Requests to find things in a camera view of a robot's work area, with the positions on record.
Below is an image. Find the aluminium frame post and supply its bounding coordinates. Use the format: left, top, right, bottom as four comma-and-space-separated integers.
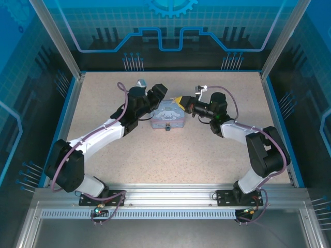
259, 0, 313, 80
27, 0, 86, 80

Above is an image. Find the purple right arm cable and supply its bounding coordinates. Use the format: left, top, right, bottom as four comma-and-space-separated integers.
206, 85, 288, 226

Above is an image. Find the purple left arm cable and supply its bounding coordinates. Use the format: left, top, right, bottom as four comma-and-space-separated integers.
49, 82, 129, 226

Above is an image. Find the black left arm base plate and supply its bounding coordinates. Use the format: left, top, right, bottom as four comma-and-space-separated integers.
79, 189, 126, 207

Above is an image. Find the connector with green light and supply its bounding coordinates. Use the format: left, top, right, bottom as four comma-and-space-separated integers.
93, 204, 108, 216
240, 206, 260, 216

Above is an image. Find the grey metal tray frame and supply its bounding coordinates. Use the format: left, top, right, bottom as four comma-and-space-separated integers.
14, 200, 327, 248

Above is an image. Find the slotted grey cable duct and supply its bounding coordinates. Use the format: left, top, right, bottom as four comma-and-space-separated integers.
40, 209, 238, 221

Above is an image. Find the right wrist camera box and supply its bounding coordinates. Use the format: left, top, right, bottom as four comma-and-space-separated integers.
193, 85, 208, 101

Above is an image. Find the left connector with green light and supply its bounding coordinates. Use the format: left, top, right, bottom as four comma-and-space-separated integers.
93, 204, 108, 216

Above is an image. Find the aluminium side rail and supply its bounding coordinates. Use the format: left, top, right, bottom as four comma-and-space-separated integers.
259, 72, 298, 187
42, 73, 86, 188

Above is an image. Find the light blue cartoon tin box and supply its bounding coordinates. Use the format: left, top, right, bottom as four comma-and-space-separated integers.
149, 99, 186, 131

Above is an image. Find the right connector with green light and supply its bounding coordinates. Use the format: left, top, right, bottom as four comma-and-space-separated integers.
240, 206, 260, 216

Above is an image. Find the aluminium mounting rail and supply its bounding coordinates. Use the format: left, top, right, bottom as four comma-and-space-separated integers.
33, 182, 311, 210

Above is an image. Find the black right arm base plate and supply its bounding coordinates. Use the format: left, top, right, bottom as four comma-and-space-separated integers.
215, 189, 264, 207

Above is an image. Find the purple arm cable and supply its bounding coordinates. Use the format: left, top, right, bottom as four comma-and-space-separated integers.
49, 82, 129, 226
206, 85, 288, 226

